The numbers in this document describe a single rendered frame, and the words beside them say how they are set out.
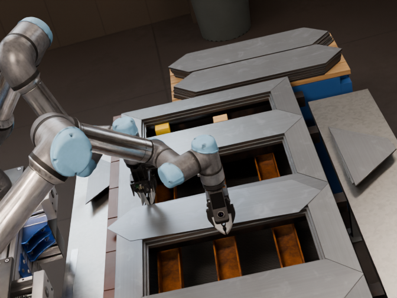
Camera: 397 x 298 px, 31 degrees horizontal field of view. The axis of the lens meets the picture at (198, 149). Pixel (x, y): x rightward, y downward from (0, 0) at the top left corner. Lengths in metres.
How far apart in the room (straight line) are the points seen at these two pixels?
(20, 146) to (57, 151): 3.10
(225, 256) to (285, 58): 1.11
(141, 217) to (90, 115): 2.57
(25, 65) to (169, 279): 0.87
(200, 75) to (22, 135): 2.08
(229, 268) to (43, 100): 0.84
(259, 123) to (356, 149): 0.40
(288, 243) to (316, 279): 0.40
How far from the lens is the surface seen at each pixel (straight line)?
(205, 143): 2.09
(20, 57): 2.15
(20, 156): 4.80
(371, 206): 2.48
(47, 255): 2.63
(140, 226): 2.43
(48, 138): 1.85
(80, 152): 1.84
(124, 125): 2.29
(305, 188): 2.42
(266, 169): 2.83
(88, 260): 2.65
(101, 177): 2.97
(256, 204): 2.39
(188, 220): 2.40
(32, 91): 2.17
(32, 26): 2.25
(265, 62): 3.23
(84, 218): 2.85
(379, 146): 2.68
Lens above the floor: 2.35
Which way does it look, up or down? 33 degrees down
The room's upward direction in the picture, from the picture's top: 14 degrees counter-clockwise
